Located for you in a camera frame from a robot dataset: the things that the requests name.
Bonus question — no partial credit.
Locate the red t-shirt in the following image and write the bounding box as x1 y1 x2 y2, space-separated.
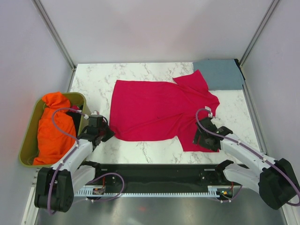
109 70 219 152

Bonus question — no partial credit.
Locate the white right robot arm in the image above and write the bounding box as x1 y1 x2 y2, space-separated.
193 117 300 210

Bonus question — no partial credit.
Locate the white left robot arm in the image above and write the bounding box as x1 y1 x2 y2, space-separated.
34 114 114 214

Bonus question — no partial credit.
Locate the orange t-shirt in bin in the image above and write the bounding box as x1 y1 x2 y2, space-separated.
33 92 76 165

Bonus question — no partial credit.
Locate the folded blue-grey t-shirt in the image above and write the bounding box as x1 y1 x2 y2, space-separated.
193 59 244 90

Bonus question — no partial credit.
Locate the olive green plastic bin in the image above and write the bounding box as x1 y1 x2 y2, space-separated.
19 92 90 168

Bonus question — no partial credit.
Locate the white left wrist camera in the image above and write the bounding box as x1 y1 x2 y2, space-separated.
91 110 100 115

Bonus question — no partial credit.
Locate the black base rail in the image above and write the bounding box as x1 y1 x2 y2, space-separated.
77 164 242 194

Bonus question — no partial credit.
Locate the white slotted cable duct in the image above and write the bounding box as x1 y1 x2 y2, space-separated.
74 186 233 198

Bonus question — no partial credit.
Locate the left aluminium frame post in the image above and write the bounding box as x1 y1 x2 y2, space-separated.
32 0 76 71

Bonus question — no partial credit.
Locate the aluminium frame post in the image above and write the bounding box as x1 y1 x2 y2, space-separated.
239 0 281 68
32 0 76 71

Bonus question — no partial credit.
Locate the right aluminium frame post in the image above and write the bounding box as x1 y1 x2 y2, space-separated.
239 0 281 68

